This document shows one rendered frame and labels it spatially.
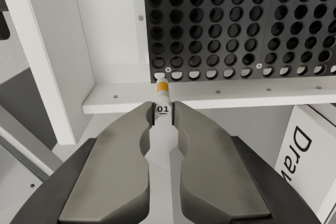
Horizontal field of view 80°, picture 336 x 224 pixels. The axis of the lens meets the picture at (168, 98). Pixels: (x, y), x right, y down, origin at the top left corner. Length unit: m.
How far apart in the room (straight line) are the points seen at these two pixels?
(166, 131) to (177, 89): 1.09
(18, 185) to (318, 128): 0.58
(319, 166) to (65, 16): 0.36
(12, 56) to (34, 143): 0.90
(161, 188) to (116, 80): 1.56
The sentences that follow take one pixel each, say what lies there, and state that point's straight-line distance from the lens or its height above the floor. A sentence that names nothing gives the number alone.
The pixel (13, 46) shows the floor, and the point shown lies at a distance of 1.37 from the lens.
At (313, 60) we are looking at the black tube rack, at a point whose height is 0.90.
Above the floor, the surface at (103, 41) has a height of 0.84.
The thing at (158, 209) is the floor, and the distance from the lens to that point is 2.02.
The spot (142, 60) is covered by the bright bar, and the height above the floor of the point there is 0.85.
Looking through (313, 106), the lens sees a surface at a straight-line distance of 0.38.
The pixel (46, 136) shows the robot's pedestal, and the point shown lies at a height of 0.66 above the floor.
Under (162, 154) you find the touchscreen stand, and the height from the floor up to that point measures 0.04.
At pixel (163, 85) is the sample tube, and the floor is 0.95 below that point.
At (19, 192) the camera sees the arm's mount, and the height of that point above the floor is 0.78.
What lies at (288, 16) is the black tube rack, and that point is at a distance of 0.23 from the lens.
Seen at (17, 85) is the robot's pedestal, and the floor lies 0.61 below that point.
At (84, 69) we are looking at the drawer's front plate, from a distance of 0.26.
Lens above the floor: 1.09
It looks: 62 degrees down
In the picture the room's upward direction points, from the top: 176 degrees clockwise
